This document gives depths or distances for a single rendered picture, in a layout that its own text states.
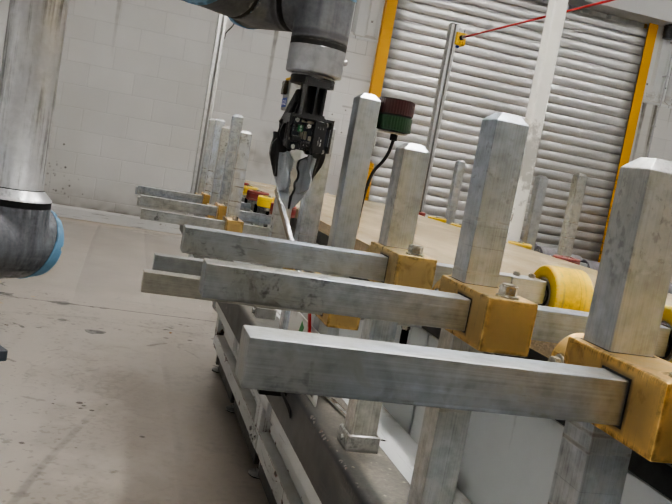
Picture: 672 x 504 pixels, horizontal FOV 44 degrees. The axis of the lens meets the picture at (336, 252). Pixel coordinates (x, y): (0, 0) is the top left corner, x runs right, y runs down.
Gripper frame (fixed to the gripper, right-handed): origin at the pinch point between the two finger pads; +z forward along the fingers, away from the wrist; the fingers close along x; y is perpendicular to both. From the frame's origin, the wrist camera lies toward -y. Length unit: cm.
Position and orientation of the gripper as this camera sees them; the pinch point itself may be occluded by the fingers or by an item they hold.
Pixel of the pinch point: (288, 200)
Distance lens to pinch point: 135.7
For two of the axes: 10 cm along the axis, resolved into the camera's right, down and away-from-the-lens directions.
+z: -1.8, 9.8, 1.1
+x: 9.5, 1.5, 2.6
